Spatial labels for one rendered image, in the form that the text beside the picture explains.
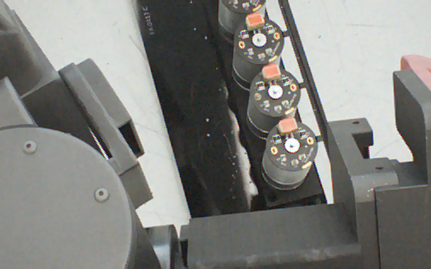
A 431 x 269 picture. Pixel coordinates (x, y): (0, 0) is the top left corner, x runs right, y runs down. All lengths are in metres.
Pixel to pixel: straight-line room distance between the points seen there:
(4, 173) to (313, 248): 0.09
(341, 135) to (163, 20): 0.23
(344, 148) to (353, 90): 0.23
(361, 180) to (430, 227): 0.02
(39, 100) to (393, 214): 0.12
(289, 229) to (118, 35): 0.27
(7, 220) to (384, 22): 0.35
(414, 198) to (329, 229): 0.03
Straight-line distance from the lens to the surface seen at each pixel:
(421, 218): 0.26
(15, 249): 0.22
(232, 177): 0.48
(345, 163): 0.27
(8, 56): 0.29
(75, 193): 0.22
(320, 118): 0.44
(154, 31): 0.51
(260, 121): 0.45
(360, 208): 0.26
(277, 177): 0.45
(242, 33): 0.45
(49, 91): 0.30
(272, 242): 0.27
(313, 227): 0.27
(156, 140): 0.50
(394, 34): 0.53
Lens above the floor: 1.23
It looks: 74 degrees down
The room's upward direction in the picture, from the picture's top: 3 degrees clockwise
